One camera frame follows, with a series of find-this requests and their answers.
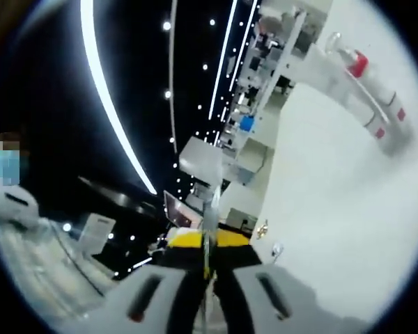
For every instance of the white chest device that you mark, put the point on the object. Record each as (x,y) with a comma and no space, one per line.
(14,205)

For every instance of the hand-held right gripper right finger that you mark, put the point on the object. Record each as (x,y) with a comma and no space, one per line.
(240,278)

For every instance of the large white skincare tube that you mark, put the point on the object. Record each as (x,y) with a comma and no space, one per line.
(331,83)

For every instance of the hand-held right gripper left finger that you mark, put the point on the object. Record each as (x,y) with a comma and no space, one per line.
(174,278)

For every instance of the person in plaid shirt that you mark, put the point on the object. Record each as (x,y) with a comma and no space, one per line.
(38,264)

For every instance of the computer monitor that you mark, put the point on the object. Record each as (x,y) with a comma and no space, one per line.
(181,210)

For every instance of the red label skincare tube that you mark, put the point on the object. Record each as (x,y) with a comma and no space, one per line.
(379,132)

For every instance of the blue bin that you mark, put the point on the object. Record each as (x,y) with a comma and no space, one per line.
(248,124)

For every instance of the curved ceiling light strip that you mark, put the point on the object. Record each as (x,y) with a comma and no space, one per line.
(104,97)

